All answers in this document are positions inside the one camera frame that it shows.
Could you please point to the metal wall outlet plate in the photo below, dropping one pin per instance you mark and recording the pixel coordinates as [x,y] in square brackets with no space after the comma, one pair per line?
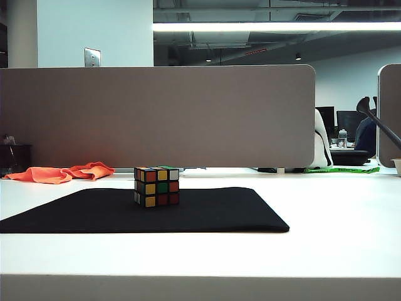
[92,57]

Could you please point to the black ceiling spot lamp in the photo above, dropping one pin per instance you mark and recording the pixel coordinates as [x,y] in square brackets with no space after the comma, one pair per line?
[298,56]

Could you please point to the white divider foot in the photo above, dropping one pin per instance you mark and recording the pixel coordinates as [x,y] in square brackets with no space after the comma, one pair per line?
[281,170]

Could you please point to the orange cloth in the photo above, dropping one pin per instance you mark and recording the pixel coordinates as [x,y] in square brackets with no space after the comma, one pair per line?
[47,174]

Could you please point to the small flat black object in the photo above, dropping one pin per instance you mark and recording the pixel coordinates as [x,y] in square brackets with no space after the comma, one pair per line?
[267,170]

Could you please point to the multicolour puzzle cube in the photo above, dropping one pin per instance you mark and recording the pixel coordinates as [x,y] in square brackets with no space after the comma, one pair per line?
[156,188]

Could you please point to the long ceiling light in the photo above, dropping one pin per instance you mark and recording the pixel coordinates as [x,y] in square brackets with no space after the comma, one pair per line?
[266,26]

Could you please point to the black mouse pad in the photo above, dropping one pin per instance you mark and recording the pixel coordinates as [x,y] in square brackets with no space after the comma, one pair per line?
[219,213]

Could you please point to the clear water bottle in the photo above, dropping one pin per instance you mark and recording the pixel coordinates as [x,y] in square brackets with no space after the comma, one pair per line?
[342,138]

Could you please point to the green tape strip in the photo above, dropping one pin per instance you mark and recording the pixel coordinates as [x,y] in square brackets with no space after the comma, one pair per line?
[341,170]

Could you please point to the small black monitor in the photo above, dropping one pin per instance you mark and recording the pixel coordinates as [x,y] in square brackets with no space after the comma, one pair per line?
[329,122]

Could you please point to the person in navy shirt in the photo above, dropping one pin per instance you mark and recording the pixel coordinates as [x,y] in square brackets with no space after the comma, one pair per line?
[366,135]

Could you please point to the wide black monitor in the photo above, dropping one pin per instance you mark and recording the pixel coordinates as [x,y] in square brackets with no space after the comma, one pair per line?
[347,125]

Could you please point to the beige paper bowl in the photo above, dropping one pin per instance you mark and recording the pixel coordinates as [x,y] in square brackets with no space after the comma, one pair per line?
[398,166]

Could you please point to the brown divider with grey frame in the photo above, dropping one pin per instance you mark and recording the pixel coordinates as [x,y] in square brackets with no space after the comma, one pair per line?
[391,91]

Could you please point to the gray desk divider panel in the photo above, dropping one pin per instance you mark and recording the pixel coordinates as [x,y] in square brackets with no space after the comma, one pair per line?
[156,116]

